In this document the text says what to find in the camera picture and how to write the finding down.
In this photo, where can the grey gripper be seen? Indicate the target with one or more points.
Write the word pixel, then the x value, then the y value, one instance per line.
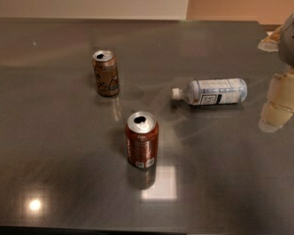
pixel 293 42

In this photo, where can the blue plastic water bottle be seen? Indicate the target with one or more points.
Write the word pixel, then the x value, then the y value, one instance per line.
pixel 212 92

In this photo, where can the red coke can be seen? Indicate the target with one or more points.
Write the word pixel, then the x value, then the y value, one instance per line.
pixel 142 135

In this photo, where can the brown patterned soda can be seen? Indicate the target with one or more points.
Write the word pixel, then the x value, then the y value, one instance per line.
pixel 106 72

